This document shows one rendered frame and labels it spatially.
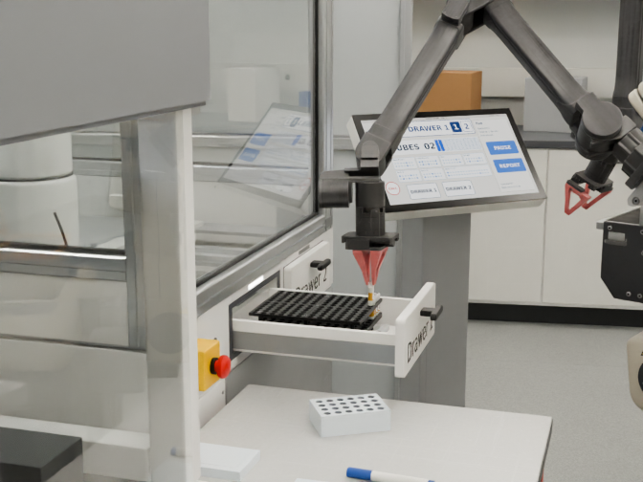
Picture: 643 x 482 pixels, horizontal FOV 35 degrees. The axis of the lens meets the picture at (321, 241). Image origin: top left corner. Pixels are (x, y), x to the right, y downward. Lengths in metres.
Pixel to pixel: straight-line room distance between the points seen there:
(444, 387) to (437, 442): 1.29
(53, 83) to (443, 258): 2.16
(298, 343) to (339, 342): 0.08
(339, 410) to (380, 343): 0.17
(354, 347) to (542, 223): 3.15
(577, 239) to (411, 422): 3.24
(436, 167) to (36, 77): 2.07
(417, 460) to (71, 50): 1.01
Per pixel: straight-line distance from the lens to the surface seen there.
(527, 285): 5.06
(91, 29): 0.94
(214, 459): 1.67
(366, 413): 1.79
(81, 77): 0.93
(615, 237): 2.21
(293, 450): 1.74
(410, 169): 2.80
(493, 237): 5.00
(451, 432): 1.82
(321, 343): 1.93
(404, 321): 1.86
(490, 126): 3.02
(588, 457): 3.69
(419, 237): 2.91
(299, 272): 2.29
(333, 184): 1.99
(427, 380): 3.02
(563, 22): 5.62
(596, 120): 2.04
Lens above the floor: 1.46
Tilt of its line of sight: 12 degrees down
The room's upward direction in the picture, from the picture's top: straight up
